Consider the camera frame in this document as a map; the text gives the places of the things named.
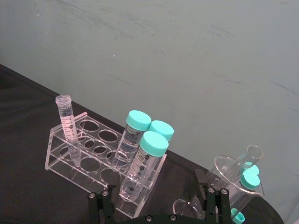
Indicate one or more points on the teal capped clear tube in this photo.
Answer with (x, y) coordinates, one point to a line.
(138, 120)
(163, 130)
(153, 143)

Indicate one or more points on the open glass test tube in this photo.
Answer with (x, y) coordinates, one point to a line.
(251, 152)

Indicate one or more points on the clear glass beaker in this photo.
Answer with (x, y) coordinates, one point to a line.
(222, 168)

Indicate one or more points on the small teal capped tube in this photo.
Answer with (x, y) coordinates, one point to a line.
(248, 166)
(238, 215)
(250, 179)

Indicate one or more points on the clear acrylic tube rack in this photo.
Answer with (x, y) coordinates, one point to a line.
(93, 166)

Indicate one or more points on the small clear glass dish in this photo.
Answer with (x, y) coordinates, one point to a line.
(184, 206)

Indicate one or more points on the pale wall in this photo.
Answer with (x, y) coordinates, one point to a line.
(177, 60)

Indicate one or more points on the open clear graduated tube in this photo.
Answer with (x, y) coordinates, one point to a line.
(69, 126)

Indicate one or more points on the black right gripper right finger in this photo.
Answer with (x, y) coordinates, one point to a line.
(217, 205)

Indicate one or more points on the black table cloth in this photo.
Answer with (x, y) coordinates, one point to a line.
(25, 149)

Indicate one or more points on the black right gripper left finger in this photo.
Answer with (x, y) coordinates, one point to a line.
(102, 205)

